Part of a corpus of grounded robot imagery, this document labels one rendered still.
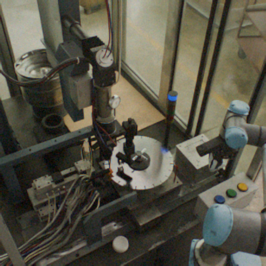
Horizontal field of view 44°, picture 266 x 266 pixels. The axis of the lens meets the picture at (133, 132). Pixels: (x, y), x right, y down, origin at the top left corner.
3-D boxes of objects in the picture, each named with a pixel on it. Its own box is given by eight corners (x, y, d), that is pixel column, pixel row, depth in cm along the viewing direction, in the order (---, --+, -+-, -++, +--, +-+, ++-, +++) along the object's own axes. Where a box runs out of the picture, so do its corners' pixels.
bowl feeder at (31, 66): (65, 89, 227) (58, 43, 202) (84, 116, 209) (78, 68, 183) (20, 104, 216) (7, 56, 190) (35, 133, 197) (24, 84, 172)
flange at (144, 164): (122, 162, 157) (122, 159, 156) (135, 148, 164) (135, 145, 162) (142, 173, 153) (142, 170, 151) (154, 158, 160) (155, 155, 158)
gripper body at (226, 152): (234, 161, 141) (243, 140, 133) (216, 163, 138) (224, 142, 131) (225, 148, 146) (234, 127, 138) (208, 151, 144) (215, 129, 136)
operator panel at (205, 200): (235, 189, 173) (243, 171, 163) (250, 205, 167) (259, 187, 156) (192, 212, 163) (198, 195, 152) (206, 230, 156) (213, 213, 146)
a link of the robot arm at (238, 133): (260, 137, 113) (259, 118, 121) (227, 131, 114) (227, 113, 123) (254, 154, 118) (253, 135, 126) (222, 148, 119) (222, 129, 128)
